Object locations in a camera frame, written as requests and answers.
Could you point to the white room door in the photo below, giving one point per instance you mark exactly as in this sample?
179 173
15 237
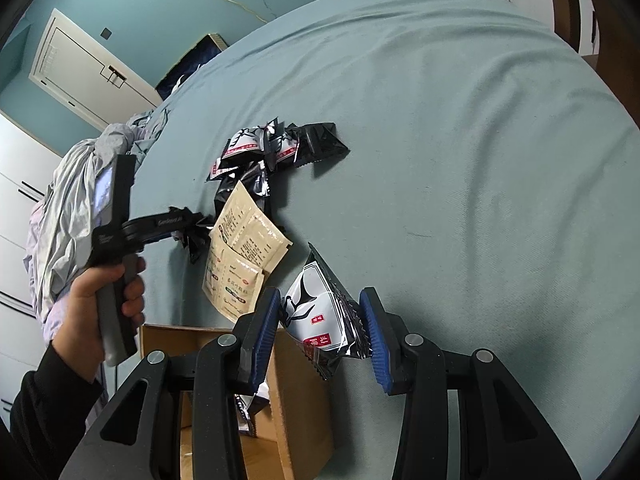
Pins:
75 60

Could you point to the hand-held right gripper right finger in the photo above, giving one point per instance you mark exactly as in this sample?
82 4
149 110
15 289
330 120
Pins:
375 340

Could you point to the crumpled grey blanket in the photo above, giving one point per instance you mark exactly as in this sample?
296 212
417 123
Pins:
70 210

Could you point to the beige printed sachet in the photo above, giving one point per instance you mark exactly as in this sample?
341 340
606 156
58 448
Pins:
260 242
232 217
231 282

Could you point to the pink duvet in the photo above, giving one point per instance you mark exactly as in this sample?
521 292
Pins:
52 317

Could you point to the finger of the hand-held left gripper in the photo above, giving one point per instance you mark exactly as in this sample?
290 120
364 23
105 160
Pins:
202 221

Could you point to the person's left hand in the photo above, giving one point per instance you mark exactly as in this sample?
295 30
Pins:
80 315

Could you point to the dark blue framed picture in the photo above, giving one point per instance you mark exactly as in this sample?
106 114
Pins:
192 65

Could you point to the pile of black snack packets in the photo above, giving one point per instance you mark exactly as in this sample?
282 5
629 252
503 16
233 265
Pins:
280 150

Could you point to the brown wooden chair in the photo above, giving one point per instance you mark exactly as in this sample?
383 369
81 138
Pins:
615 35

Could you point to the blue-grey bed sheet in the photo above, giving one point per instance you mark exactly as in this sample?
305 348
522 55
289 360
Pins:
450 160

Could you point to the brown cardboard box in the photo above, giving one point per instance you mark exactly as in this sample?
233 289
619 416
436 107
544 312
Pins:
295 410

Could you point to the white wardrobe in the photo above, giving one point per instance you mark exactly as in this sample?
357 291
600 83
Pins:
20 200

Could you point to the grey wall switch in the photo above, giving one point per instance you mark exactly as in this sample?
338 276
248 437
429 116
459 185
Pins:
106 33

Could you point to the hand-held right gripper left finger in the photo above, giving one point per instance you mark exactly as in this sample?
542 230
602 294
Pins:
265 332

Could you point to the person's left forearm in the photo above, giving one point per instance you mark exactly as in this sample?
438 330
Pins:
40 410

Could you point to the white deer print snack packet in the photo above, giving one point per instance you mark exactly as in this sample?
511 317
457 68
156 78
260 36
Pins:
315 320

